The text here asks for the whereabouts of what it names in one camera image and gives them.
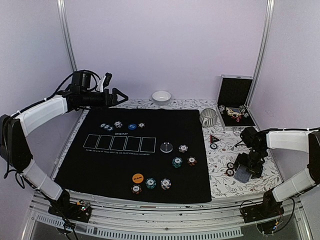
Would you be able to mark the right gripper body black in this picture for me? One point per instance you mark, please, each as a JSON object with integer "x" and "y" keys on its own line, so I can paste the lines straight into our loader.
{"x": 251, "y": 164}

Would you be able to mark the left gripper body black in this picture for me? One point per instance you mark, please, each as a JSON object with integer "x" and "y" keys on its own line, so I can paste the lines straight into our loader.
{"x": 107, "y": 102}

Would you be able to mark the blue playing card deck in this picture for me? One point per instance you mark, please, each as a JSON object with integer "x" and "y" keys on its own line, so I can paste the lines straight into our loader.
{"x": 242, "y": 175}

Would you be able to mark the blue fifty chips row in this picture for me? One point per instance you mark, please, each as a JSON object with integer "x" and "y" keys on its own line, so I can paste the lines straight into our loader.
{"x": 106, "y": 127}

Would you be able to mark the blue small blind button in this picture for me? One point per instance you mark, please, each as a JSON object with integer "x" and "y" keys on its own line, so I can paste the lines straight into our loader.
{"x": 132, "y": 126}

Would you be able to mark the clear acrylic dealer button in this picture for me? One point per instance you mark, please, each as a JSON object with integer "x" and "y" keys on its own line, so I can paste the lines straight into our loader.
{"x": 166, "y": 147}

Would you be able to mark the orange big blind button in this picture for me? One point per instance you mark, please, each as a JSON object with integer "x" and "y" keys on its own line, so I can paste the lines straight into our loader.
{"x": 137, "y": 178}

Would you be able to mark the blue peach stack front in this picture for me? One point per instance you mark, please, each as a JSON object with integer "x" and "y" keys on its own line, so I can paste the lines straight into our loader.
{"x": 165, "y": 184}

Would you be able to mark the green chip stack front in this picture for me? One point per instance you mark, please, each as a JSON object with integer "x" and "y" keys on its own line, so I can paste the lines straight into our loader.
{"x": 150, "y": 183}

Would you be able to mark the red black stack front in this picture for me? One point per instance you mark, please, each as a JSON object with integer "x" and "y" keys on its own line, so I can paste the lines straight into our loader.
{"x": 136, "y": 189}

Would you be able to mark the red black chip stack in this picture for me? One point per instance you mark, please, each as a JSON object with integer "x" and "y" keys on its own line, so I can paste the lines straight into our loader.
{"x": 230, "y": 169}

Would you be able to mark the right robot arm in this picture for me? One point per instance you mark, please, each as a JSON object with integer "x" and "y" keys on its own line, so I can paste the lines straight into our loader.
{"x": 300, "y": 147}

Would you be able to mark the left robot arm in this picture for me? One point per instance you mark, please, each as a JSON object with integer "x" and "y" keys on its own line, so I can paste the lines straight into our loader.
{"x": 79, "y": 90}

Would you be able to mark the floral tablecloth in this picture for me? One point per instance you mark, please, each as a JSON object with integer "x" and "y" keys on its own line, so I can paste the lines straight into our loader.
{"x": 221, "y": 185}

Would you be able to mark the white ceramic bowl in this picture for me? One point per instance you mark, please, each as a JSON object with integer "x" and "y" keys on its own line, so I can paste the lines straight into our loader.
{"x": 161, "y": 97}

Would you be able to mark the black triangular card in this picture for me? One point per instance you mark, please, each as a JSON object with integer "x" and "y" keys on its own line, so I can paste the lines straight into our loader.
{"x": 213, "y": 139}

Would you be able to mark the black poker mat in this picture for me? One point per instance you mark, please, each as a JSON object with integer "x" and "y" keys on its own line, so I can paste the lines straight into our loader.
{"x": 102, "y": 163}

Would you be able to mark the striped grey mug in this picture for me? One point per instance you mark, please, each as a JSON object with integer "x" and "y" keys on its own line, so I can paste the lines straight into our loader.
{"x": 208, "y": 117}

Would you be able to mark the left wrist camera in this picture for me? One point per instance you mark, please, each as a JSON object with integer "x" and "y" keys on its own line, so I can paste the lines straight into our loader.
{"x": 103, "y": 82}

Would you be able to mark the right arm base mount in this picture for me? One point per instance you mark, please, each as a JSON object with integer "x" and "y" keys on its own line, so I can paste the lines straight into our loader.
{"x": 253, "y": 212}

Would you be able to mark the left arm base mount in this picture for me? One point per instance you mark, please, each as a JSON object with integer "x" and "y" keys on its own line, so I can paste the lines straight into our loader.
{"x": 79, "y": 211}

